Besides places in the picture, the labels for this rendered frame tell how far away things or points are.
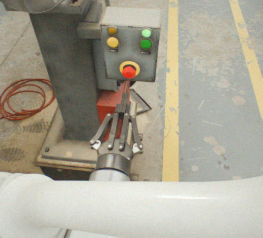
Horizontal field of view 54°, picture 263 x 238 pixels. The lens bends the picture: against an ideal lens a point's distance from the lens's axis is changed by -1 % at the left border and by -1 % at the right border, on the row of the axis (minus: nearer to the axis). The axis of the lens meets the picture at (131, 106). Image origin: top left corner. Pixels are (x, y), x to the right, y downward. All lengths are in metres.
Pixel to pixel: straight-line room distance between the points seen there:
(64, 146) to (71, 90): 0.39
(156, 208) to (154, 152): 1.48
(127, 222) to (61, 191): 0.09
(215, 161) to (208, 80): 0.76
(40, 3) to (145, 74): 0.35
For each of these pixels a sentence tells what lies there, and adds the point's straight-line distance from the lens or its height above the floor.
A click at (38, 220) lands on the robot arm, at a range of 0.34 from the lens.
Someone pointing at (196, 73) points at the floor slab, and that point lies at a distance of 2.29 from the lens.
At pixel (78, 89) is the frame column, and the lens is 1.15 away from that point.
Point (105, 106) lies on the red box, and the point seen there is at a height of 0.61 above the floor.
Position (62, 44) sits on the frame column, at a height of 0.92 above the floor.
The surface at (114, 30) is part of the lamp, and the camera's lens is 0.70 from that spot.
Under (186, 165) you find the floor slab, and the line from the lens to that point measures 1.72.
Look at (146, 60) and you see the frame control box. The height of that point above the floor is 1.01.
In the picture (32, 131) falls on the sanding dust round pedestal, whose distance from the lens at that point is 1.95.
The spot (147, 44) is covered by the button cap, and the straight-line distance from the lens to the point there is 0.71.
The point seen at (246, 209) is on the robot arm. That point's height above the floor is 1.29.
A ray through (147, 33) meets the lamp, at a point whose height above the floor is 1.11.
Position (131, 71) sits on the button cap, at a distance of 0.75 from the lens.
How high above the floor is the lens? 1.49
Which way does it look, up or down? 49 degrees down
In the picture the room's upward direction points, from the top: straight up
